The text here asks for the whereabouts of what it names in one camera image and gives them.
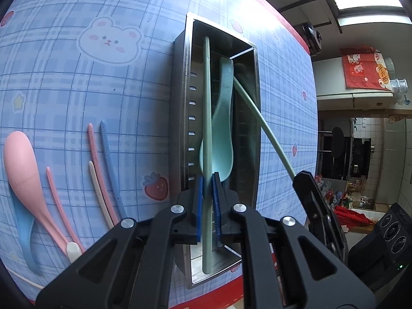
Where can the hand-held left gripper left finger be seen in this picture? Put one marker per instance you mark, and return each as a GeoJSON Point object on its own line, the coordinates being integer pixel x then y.
{"type": "Point", "coordinates": [151, 264]}

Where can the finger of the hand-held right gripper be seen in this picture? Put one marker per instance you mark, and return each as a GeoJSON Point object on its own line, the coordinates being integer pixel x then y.
{"type": "Point", "coordinates": [317, 206]}

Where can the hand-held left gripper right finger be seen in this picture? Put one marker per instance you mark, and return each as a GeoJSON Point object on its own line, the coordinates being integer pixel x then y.
{"type": "Point", "coordinates": [273, 264]}

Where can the white spoon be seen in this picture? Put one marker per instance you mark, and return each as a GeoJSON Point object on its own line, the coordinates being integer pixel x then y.
{"type": "Point", "coordinates": [73, 251]}

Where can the beige chopstick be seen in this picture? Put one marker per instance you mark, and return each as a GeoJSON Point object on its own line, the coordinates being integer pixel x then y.
{"type": "Point", "coordinates": [99, 199]}
{"type": "Point", "coordinates": [25, 280]}

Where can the green chopstick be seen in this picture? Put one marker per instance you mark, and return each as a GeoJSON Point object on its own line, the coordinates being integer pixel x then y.
{"type": "Point", "coordinates": [207, 103]}
{"type": "Point", "coordinates": [264, 125]}

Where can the blue chopstick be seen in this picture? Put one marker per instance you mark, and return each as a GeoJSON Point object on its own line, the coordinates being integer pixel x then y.
{"type": "Point", "coordinates": [111, 173]}

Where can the metal utensil tray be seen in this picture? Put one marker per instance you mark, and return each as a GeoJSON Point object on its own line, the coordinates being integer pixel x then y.
{"type": "Point", "coordinates": [244, 119]}

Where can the green spoon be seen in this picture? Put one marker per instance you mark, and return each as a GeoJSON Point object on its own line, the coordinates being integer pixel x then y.
{"type": "Point", "coordinates": [220, 128]}

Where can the blue spoon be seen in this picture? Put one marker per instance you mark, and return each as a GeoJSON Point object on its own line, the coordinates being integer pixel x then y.
{"type": "Point", "coordinates": [27, 241]}

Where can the pink spoon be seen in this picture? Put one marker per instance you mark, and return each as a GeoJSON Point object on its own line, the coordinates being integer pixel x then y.
{"type": "Point", "coordinates": [22, 161]}

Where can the red folded cloth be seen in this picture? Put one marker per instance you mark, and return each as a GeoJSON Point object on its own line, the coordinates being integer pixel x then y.
{"type": "Point", "coordinates": [352, 217]}

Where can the black round chair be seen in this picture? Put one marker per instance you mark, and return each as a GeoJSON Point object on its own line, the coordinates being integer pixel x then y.
{"type": "Point", "coordinates": [337, 141]}

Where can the white refrigerator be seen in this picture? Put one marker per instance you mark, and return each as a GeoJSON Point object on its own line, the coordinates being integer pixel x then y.
{"type": "Point", "coordinates": [360, 99]}

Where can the red printed cloth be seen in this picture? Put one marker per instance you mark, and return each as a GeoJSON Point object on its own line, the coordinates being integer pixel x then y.
{"type": "Point", "coordinates": [363, 69]}

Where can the clear plastic containers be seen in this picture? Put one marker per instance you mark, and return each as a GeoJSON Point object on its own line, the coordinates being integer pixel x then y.
{"type": "Point", "coordinates": [399, 83]}

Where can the rice cooker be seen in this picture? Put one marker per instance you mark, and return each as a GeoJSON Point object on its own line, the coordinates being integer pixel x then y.
{"type": "Point", "coordinates": [311, 37]}

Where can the blue plaid tablecloth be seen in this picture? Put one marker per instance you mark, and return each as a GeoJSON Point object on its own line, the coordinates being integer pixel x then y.
{"type": "Point", "coordinates": [80, 87]}

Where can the black metal rack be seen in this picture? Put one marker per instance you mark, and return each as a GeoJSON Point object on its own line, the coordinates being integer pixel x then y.
{"type": "Point", "coordinates": [305, 6]}

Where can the window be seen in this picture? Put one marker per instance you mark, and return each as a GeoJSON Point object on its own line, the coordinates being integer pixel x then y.
{"type": "Point", "coordinates": [370, 13]}

